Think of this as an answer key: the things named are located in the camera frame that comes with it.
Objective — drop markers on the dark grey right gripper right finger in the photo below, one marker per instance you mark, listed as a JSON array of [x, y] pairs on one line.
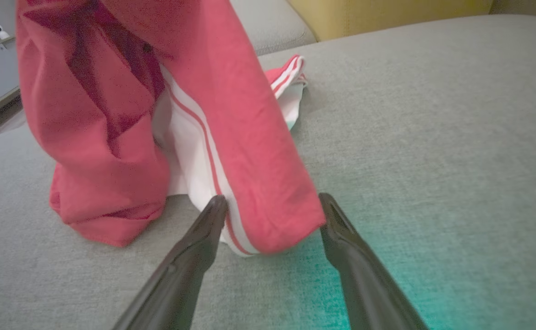
[[368, 284]]

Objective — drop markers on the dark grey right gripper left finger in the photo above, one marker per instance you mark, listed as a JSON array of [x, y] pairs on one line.
[[180, 279]]

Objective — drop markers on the red white numbered jersey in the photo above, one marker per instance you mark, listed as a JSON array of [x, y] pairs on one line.
[[231, 114]]

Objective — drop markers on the small grey sofa seat cushion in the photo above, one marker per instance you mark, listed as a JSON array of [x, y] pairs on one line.
[[272, 23]]

